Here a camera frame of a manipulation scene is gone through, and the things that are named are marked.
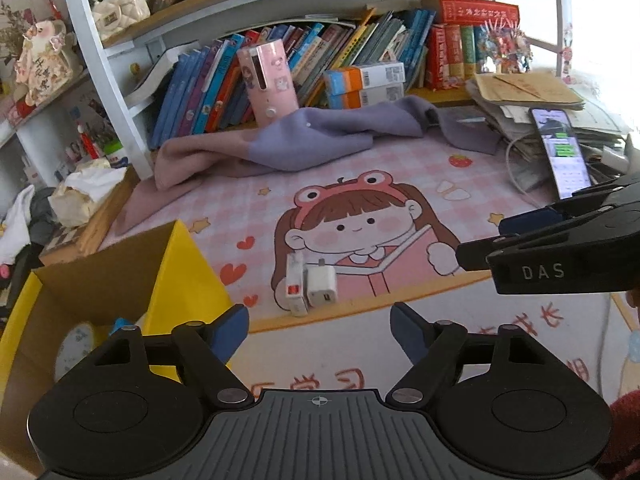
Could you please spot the orange blue white box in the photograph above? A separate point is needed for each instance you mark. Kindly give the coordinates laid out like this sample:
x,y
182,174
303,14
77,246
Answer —
x,y
359,86

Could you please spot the pile of papers and books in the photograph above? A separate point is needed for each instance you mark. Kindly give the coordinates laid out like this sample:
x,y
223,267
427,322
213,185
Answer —
x,y
593,127

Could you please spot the chessboard wooden box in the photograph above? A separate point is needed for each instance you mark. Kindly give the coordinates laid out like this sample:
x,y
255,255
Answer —
x,y
69,244

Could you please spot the white charger plug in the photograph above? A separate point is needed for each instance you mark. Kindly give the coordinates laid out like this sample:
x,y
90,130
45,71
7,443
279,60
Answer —
x,y
321,284

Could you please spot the red dictionary book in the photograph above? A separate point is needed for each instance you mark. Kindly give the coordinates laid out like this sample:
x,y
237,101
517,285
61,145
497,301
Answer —
x,y
470,12

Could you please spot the cream quilted handbag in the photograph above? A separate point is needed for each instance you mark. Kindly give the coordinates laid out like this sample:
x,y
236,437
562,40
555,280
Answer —
x,y
114,16

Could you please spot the pile of clothes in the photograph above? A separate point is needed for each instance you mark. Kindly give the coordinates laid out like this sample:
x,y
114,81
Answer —
x,y
27,229

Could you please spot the blue tissue pack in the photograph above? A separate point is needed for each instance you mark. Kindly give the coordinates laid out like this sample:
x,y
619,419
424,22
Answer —
x,y
118,324

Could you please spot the pink floral figurine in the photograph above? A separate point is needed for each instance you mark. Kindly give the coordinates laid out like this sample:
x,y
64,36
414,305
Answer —
x,y
47,62

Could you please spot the tissue box with tissues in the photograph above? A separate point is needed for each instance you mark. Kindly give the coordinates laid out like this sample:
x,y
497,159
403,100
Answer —
x,y
75,200

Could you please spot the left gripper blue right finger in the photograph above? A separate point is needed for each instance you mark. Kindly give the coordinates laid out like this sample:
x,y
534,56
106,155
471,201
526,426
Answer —
x,y
433,350

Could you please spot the yellow cardboard box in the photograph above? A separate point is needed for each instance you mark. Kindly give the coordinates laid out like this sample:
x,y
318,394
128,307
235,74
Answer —
x,y
158,277

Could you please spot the pink cartoon desk mat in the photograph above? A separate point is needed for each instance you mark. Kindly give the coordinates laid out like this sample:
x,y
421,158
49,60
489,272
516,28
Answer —
x,y
387,219

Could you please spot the black smartphone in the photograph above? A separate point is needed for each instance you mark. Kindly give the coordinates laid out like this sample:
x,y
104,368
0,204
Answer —
x,y
567,164

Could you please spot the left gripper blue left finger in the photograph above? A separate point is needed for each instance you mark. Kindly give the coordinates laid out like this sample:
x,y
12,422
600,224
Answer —
x,y
204,351

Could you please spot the white staples box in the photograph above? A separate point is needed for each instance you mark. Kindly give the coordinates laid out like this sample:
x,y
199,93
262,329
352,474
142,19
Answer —
x,y
295,295

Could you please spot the pink cylinder device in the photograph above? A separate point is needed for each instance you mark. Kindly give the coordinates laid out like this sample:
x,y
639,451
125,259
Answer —
x,y
268,81

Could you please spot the brown envelope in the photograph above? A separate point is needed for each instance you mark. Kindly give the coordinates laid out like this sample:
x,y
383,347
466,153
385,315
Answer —
x,y
530,89

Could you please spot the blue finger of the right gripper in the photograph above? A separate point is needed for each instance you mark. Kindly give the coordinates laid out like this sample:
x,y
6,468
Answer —
x,y
490,253
529,221

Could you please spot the yellow tape roll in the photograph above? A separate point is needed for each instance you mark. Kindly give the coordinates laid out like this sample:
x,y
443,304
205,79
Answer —
x,y
76,345

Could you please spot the purple pink cloth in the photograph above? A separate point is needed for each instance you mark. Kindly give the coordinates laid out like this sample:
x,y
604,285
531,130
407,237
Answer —
x,y
307,138

